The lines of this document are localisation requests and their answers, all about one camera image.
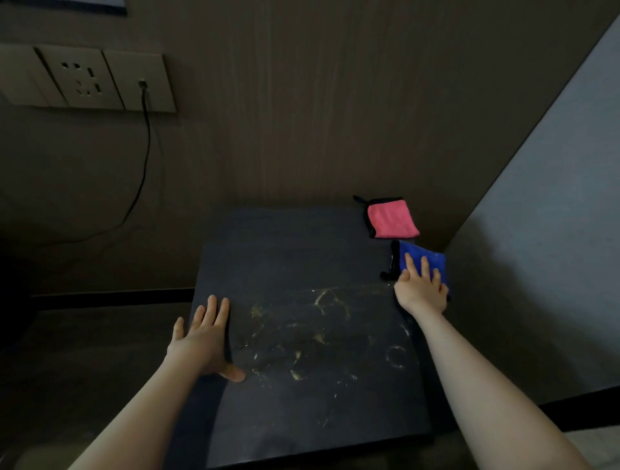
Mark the person's right hand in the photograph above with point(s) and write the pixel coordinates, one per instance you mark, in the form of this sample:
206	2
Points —
421	295

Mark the person's left hand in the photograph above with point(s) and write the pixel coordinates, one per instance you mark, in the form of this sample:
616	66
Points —
203	341

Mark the blue cloth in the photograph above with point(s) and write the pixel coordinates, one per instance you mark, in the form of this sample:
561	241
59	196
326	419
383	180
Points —
421	254

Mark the pink cloth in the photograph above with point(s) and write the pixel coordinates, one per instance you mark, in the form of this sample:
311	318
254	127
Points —
390	220

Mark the person's right forearm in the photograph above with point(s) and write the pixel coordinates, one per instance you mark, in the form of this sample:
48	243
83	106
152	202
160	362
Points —
484	397

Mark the person's left forearm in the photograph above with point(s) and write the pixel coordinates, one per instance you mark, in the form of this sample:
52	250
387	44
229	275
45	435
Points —
140	421

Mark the black table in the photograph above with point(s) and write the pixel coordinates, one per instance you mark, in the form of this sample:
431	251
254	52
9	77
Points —
290	252

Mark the black skirting board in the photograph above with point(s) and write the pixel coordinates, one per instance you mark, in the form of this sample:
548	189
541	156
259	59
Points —
581	409

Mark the beige wall port plate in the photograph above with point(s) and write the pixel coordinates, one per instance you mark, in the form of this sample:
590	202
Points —
157	82

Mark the beige wall power socket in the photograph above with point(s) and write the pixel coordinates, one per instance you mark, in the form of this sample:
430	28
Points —
82	77

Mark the white wall notice sign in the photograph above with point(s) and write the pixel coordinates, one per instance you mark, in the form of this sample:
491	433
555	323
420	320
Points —
63	4

